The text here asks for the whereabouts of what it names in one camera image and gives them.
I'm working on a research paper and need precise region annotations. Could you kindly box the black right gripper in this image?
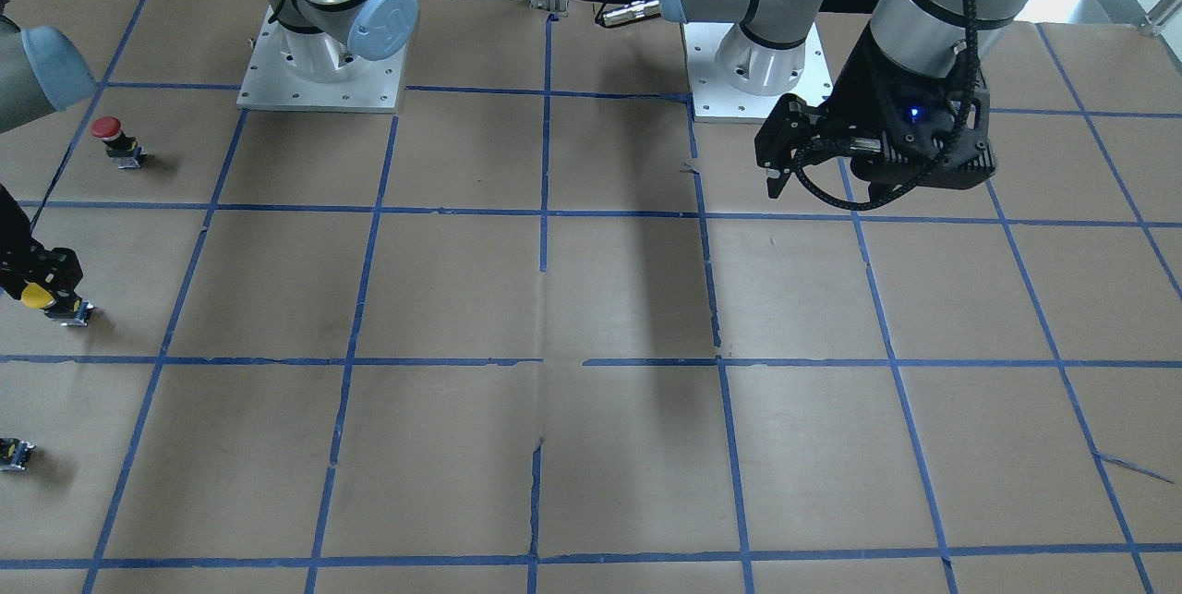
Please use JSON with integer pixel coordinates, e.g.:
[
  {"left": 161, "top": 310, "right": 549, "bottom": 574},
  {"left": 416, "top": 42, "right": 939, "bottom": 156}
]
[{"left": 1, "top": 188, "right": 83, "bottom": 299}]

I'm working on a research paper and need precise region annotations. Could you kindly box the yellow push button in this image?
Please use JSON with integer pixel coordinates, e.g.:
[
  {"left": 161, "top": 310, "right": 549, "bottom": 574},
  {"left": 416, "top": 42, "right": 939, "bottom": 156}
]
[{"left": 18, "top": 283, "right": 95, "bottom": 326}]

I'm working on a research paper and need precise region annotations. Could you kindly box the red push button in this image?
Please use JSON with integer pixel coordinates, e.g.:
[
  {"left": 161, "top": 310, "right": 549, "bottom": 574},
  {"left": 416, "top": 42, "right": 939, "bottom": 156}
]
[{"left": 90, "top": 115, "right": 143, "bottom": 170}]

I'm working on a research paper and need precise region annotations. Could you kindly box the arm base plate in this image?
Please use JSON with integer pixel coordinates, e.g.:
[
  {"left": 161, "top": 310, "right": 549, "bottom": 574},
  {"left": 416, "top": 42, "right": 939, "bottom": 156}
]
[
  {"left": 682, "top": 22, "right": 832, "bottom": 124},
  {"left": 236, "top": 9, "right": 409, "bottom": 115}
]

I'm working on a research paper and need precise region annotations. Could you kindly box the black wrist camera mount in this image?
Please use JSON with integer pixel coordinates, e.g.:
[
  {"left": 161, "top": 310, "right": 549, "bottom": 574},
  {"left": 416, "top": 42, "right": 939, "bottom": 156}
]
[{"left": 753, "top": 31, "right": 968, "bottom": 200}]

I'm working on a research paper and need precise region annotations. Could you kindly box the black braided cable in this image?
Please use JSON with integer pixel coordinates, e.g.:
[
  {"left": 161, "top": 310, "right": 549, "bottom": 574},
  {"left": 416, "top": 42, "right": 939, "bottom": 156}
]
[{"left": 787, "top": 0, "right": 982, "bottom": 213}]

